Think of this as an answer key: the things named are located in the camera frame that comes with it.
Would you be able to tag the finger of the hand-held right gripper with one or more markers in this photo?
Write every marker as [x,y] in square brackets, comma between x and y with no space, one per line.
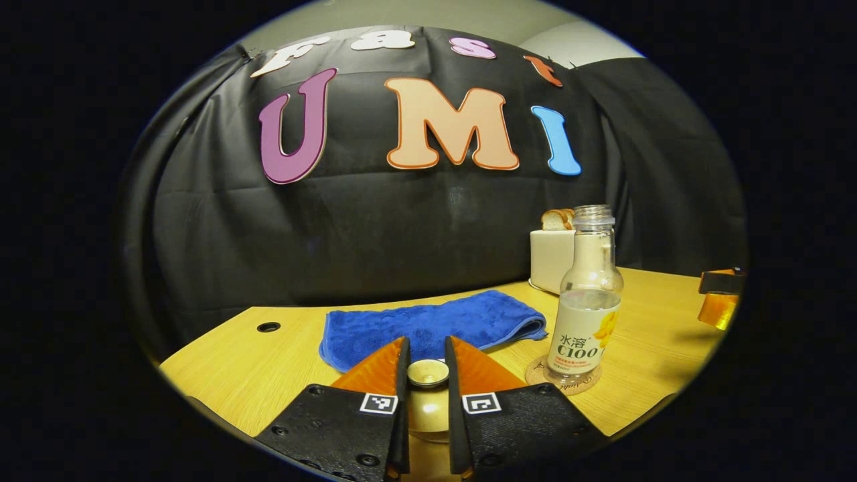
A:
[720,308]

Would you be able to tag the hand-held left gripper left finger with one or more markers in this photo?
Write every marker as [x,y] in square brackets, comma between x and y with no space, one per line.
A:
[335,428]

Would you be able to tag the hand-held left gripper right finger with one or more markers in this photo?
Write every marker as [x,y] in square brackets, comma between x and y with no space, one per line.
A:
[515,428]

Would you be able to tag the round cork coaster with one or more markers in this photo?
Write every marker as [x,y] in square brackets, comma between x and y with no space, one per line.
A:
[535,376]

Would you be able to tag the beige teacup lid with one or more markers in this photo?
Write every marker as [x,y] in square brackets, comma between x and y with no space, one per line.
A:
[428,408]

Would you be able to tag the clear water bottle yellow label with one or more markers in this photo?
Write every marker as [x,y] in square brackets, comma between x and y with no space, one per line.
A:
[586,321]

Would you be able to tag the blue towel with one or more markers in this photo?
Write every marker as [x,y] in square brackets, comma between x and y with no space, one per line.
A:
[435,325]

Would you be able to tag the white toaster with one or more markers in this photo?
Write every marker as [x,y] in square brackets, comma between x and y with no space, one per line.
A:
[549,261]

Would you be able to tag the bread slice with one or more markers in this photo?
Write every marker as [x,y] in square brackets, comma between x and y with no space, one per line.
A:
[570,218]
[552,219]

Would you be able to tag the black backdrop cloth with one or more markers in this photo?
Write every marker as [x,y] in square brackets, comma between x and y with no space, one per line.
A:
[402,227]

